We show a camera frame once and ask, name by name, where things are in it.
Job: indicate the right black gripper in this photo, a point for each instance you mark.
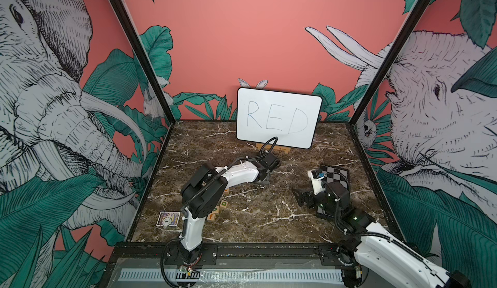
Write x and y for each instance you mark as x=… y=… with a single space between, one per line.
x=304 y=194

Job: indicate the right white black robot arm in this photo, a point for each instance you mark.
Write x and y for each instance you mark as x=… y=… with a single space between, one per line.
x=368 y=245

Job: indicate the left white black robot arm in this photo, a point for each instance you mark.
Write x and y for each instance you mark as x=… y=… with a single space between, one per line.
x=204 y=191

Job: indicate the wooden block green letter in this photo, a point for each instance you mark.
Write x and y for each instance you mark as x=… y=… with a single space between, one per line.
x=224 y=204

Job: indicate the wooden block orange letter front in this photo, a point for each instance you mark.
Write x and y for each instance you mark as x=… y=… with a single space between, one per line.
x=211 y=217

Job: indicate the small wooden easel stand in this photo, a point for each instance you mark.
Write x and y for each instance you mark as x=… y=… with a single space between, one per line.
x=283 y=149

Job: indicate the black white checkerboard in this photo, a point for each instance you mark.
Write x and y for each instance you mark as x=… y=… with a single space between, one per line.
x=335 y=173

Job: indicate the white dry-erase board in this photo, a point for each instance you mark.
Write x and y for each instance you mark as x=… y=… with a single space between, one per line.
x=264 y=114

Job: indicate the colourful picture card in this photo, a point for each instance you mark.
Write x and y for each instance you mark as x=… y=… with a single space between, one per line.
x=168 y=219

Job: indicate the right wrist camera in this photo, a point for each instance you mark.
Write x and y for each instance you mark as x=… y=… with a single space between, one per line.
x=318 y=180

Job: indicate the black front mounting rail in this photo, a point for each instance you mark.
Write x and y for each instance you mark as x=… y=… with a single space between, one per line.
x=209 y=253

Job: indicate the left black frame post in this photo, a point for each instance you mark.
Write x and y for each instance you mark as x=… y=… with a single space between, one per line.
x=137 y=46

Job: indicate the black frame post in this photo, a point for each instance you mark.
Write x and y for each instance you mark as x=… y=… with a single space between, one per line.
x=137 y=46
x=409 y=25

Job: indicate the white slotted cable duct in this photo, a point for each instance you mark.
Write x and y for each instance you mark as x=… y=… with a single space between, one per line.
x=322 y=276

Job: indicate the right black frame post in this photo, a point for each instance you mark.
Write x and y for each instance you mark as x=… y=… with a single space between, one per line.
x=409 y=25

